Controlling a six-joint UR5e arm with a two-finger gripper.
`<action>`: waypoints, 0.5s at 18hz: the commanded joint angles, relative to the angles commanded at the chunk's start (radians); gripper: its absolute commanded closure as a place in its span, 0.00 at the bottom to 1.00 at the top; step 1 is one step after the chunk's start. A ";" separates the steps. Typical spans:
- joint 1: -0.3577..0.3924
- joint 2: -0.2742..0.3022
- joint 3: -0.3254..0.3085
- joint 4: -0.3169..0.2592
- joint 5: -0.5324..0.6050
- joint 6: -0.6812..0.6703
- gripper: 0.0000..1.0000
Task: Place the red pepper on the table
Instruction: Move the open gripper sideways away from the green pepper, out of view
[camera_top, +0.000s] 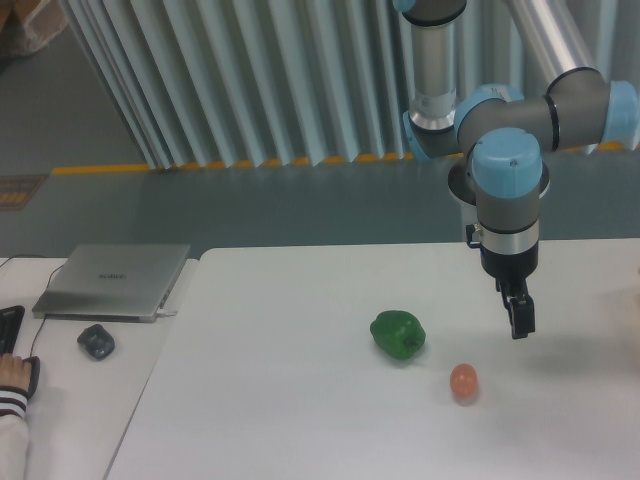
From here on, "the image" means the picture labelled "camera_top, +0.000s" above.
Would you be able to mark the brown egg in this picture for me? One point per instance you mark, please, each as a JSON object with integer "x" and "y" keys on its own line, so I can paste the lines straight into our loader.
{"x": 464, "y": 382}

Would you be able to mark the person's hand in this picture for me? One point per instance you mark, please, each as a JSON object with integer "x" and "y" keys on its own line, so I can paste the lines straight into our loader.
{"x": 15, "y": 372}

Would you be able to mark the black computer mouse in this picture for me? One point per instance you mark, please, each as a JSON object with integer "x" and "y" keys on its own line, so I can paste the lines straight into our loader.
{"x": 35, "y": 364}

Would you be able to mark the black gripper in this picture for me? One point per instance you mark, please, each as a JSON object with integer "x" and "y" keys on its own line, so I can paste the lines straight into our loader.
{"x": 509, "y": 258}

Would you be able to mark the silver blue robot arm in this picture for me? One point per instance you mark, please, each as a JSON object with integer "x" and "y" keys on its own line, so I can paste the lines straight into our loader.
{"x": 502, "y": 136}

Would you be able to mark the silver closed laptop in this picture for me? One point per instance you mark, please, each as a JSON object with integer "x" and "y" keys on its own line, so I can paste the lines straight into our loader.
{"x": 114, "y": 282}

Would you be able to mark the dark earbuds case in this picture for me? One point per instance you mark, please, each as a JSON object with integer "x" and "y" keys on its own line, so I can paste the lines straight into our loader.
{"x": 97, "y": 342}

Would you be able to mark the green bell pepper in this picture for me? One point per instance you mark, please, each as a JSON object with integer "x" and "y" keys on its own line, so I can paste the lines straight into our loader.
{"x": 398, "y": 333}

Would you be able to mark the white folding screen partition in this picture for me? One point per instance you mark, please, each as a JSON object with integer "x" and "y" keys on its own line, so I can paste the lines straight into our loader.
{"x": 254, "y": 81}

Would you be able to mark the black keyboard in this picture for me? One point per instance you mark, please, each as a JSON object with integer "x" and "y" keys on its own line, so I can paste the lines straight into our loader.
{"x": 10, "y": 324}

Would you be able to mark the cardboard box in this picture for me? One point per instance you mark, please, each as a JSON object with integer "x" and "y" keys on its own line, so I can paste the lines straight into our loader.
{"x": 29, "y": 26}

